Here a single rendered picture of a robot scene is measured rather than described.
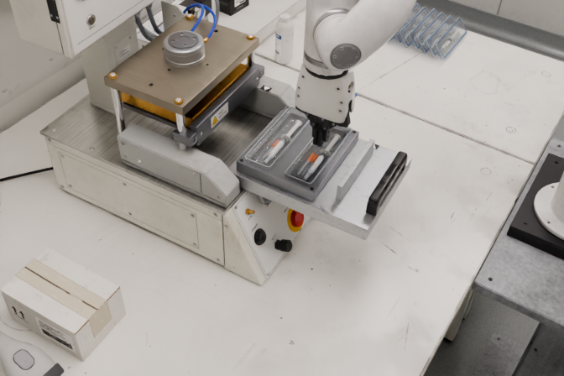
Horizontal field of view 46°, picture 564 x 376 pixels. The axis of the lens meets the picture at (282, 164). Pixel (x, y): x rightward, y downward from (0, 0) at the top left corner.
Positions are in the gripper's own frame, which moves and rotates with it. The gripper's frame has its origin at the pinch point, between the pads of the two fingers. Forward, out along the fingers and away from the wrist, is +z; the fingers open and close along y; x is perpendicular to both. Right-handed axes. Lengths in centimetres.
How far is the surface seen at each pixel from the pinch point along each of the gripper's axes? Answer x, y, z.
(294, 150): 1.8, 4.5, 4.9
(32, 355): 54, 26, 22
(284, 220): 3.6, 5.0, 23.4
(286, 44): -55, 36, 23
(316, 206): 10.6, -5.1, 7.5
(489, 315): -60, -41, 104
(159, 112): 10.4, 29.6, 0.2
